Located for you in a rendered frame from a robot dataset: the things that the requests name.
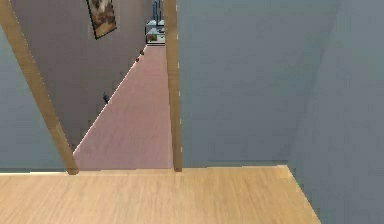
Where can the white shelf unit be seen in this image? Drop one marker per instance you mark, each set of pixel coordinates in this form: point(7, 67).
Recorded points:
point(155, 31)

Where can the black framed wall picture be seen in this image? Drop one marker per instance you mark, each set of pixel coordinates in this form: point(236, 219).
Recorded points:
point(101, 15)

